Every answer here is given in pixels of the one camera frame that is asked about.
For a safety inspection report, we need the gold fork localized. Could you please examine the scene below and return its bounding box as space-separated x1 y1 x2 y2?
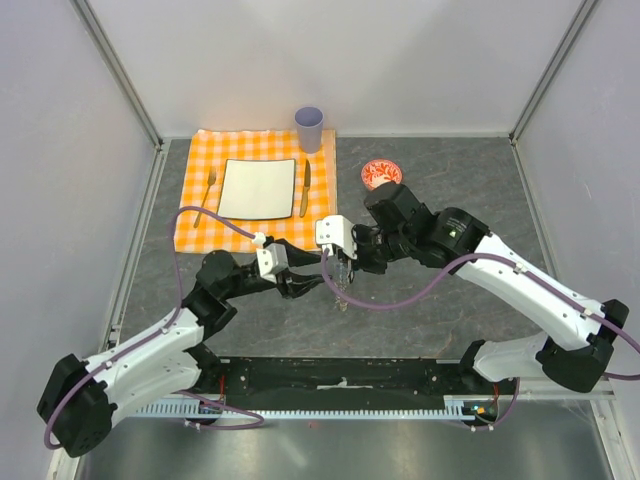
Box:
193 167 217 228

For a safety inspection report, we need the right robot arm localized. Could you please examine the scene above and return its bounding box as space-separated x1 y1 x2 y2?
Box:
338 182 629 394

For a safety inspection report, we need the lilac plastic cup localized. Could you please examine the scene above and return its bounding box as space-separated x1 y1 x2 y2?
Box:
294 106 324 154

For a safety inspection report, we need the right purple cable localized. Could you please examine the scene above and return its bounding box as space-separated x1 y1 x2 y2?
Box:
321 249 640 432

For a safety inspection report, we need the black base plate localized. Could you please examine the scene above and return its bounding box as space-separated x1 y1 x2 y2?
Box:
187 357 508 400

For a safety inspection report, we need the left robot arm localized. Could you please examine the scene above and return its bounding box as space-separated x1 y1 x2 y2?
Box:
36 239 323 457

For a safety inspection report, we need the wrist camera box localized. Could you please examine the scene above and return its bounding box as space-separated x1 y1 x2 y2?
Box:
256 243 289 283
314 215 357 260

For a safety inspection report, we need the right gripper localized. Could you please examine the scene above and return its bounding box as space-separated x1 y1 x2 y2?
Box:
337 224 412 276

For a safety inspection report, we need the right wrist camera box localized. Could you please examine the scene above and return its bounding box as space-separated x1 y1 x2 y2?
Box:
314 215 357 260

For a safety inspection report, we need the purple cable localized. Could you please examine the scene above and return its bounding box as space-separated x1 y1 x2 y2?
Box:
321 249 640 432
43 206 269 451

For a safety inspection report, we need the white square plate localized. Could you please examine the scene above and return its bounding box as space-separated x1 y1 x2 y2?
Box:
217 159 296 221

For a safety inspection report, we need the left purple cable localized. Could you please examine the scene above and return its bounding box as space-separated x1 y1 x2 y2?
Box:
43 206 269 451

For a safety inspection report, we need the slotted cable duct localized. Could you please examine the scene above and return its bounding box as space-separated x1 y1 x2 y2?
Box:
133 396 499 421

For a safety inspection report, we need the gold knife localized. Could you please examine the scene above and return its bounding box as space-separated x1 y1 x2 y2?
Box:
299 159 311 218

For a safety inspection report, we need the chain of metal keyrings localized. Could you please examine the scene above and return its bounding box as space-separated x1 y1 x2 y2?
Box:
332 257 354 314

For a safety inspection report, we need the red patterned bowl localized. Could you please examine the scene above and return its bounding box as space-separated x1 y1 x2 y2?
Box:
361 159 403 191

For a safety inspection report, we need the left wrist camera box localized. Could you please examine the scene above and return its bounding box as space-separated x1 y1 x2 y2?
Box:
256 243 289 283

